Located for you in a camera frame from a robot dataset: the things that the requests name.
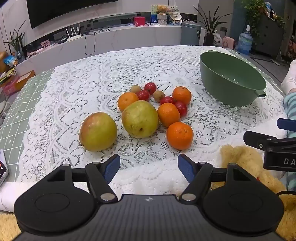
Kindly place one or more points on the gold vase with dried grass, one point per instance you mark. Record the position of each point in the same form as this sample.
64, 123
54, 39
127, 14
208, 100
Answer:
2, 62

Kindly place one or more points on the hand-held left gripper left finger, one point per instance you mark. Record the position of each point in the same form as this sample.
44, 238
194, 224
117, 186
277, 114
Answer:
112, 165

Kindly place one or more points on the white paper fan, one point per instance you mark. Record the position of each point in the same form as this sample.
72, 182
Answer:
175, 15

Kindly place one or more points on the white marble television console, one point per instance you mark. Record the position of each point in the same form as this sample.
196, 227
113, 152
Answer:
127, 39

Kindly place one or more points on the pink box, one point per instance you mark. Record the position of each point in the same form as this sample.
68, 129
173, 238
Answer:
9, 88

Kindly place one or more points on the person's striped pants leg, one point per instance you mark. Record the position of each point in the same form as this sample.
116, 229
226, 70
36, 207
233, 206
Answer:
290, 104

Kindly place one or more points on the long-leaf plant in black pot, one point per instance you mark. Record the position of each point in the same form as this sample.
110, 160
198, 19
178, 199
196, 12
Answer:
210, 38

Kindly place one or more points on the orange cardboard box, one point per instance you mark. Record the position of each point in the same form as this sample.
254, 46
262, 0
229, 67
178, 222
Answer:
24, 80

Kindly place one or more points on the white plastic bag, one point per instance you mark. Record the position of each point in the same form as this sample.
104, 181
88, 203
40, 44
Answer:
217, 40

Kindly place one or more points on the person's white sock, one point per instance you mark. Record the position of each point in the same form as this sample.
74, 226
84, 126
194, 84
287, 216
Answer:
289, 78

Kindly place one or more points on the pink photo card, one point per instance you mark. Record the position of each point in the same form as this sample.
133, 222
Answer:
45, 43

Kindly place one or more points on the black set-top box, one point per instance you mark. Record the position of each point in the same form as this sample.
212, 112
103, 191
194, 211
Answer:
62, 41

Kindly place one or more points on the blue snack packet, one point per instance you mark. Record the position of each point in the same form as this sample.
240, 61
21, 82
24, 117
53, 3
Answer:
10, 60

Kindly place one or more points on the teddy bear bouquet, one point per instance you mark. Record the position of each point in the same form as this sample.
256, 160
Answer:
161, 14

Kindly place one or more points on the yellow fluffy cloth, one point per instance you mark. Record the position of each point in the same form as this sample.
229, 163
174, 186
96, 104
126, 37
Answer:
8, 227

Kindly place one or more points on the black curved television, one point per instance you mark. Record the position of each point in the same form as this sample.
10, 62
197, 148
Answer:
69, 11

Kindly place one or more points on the green ivy plant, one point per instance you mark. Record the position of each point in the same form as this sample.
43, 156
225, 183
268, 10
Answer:
254, 9

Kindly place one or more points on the smartphone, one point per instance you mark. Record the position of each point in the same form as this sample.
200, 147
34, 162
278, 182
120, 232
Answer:
2, 169

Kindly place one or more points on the dark green cabinet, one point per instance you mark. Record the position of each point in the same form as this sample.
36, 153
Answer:
268, 37

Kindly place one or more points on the blue water jug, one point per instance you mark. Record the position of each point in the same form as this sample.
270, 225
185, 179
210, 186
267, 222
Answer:
244, 44

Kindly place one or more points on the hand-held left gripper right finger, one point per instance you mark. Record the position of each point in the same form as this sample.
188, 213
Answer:
186, 168

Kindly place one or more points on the white lace tablecloth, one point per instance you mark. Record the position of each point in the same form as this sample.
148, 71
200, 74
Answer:
69, 92

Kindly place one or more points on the yellow green packet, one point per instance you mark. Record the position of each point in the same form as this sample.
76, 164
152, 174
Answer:
7, 75

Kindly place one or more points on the pink bag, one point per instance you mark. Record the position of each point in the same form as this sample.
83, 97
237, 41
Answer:
228, 42

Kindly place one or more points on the plain yellow-green pear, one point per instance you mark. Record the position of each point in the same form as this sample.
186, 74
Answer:
140, 119

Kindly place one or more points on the green picture card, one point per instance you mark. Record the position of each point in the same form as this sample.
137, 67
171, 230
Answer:
153, 9

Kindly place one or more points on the grey-green trash can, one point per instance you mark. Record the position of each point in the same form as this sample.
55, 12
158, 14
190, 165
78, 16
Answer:
190, 34

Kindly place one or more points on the white router with antennas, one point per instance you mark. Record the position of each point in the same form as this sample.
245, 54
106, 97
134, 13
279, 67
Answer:
74, 38

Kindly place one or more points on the red-blushed yellow-green pear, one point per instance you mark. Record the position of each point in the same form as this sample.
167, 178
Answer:
98, 132

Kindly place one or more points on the green colander bowl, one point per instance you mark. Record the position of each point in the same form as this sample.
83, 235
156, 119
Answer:
222, 92

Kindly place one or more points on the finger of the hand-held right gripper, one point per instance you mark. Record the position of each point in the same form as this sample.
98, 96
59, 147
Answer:
256, 139
288, 124

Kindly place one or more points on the leafy plant in glass vase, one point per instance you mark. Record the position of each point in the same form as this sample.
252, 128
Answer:
16, 41

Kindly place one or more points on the brown kiwi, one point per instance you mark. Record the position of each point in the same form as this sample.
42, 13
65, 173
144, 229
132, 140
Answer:
135, 88
158, 95

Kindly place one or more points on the red box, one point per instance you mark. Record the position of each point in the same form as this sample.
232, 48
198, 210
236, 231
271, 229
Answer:
139, 21

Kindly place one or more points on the orange mandarin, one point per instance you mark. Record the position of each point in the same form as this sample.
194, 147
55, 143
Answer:
180, 135
168, 114
182, 95
127, 100

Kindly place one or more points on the blue white carton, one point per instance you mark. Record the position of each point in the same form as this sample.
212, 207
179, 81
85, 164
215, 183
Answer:
153, 19

